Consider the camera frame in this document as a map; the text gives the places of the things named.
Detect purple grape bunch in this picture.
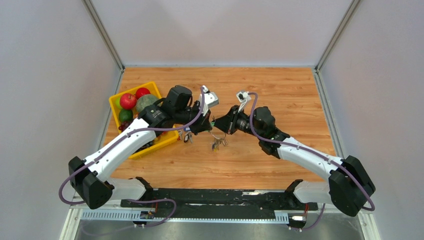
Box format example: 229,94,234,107
118,121,132,132

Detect silver keyring with keys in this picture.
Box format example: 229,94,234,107
209,131,229,152

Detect light green apple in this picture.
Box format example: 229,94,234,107
114,96,123,110

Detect green netted melon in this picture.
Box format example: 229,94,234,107
135,94,159,113

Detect green lime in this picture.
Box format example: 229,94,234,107
118,109,134,123

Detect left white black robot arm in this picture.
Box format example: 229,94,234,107
65,85,219,210

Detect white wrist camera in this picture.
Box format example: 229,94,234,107
236,90,252,112
198,85,220,116

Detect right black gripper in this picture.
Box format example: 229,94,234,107
211,104,264,139

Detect grey slotted cable duct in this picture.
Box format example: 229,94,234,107
80,209,289,224

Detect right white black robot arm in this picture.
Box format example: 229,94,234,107
213,105,376,217

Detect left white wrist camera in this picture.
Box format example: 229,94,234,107
198,85,220,116

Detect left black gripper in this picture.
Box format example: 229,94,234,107
175,101,213,137

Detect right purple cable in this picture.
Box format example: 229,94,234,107
247,92,376,212

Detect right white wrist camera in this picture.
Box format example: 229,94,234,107
236,90,252,112

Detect red apple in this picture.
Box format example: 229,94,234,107
119,93,137,110
135,87,151,100

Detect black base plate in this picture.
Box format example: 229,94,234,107
120,188,318,218

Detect yellow plastic tray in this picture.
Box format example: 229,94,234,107
108,81,179,160

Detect removed keys with tags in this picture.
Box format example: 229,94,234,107
178,130,193,144

